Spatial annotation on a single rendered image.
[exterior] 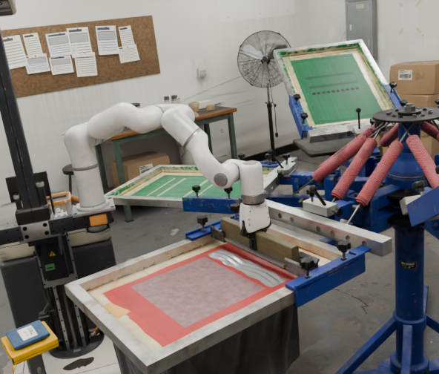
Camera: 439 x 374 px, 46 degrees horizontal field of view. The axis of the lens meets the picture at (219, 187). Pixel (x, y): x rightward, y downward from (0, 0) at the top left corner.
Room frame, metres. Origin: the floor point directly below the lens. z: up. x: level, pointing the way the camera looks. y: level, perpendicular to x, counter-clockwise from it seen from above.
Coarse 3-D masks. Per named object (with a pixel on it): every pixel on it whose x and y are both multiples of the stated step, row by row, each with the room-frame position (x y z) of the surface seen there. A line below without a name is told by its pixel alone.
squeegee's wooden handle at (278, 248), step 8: (224, 224) 1.75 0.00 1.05; (232, 224) 1.71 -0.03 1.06; (232, 232) 1.71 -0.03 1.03; (256, 232) 1.60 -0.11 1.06; (264, 232) 1.59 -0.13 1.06; (240, 240) 1.67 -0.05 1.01; (248, 240) 1.63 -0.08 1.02; (256, 240) 1.60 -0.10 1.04; (264, 240) 1.56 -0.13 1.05; (272, 240) 1.53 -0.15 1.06; (280, 240) 1.52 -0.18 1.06; (264, 248) 1.57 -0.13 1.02; (272, 248) 1.53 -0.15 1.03; (280, 248) 1.50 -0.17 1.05; (288, 248) 1.46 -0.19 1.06; (296, 248) 1.46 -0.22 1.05; (272, 256) 1.53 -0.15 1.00; (280, 256) 1.50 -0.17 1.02; (288, 256) 1.47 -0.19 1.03; (296, 256) 1.46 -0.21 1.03
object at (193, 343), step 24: (192, 240) 1.77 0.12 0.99; (216, 240) 1.83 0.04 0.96; (288, 240) 1.72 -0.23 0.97; (312, 240) 1.65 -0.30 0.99; (120, 264) 1.64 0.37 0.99; (144, 264) 1.65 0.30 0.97; (72, 288) 1.50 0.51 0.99; (288, 288) 1.33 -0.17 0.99; (96, 312) 1.32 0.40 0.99; (240, 312) 1.23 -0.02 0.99; (264, 312) 1.25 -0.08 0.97; (120, 336) 1.18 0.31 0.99; (192, 336) 1.15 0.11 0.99; (216, 336) 1.16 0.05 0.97; (144, 360) 1.07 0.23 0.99; (168, 360) 1.08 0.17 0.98
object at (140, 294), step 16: (208, 256) 1.69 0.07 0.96; (240, 256) 1.66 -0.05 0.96; (256, 256) 1.65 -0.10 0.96; (160, 272) 1.61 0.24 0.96; (176, 272) 1.59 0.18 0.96; (192, 272) 1.58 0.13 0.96; (208, 272) 1.56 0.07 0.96; (224, 272) 1.55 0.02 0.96; (128, 288) 1.52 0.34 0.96; (144, 288) 1.51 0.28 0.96; (160, 288) 1.49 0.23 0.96; (176, 288) 1.48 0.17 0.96; (192, 288) 1.47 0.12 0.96; (128, 304) 1.41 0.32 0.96; (144, 304) 1.40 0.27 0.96
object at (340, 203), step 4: (340, 200) 1.87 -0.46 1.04; (340, 204) 1.83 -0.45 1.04; (344, 204) 1.83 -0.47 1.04; (348, 204) 1.83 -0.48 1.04; (340, 208) 1.81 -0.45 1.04; (344, 208) 1.82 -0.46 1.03; (348, 208) 1.83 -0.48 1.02; (344, 212) 1.82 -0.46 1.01; (348, 212) 1.83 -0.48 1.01; (324, 216) 1.76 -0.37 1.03; (332, 216) 1.78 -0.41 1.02; (344, 216) 1.82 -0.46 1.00
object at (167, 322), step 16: (240, 272) 1.54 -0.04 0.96; (288, 272) 1.50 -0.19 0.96; (208, 288) 1.46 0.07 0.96; (224, 288) 1.44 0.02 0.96; (240, 288) 1.43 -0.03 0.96; (256, 288) 1.42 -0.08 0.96; (272, 288) 1.41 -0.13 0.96; (160, 304) 1.39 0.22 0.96; (176, 304) 1.38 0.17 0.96; (192, 304) 1.37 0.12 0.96; (208, 304) 1.36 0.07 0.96; (224, 304) 1.34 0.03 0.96; (240, 304) 1.33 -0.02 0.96; (144, 320) 1.31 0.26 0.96; (160, 320) 1.30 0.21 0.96; (176, 320) 1.29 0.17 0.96; (192, 320) 1.28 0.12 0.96; (208, 320) 1.27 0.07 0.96; (160, 336) 1.22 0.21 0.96; (176, 336) 1.21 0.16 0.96
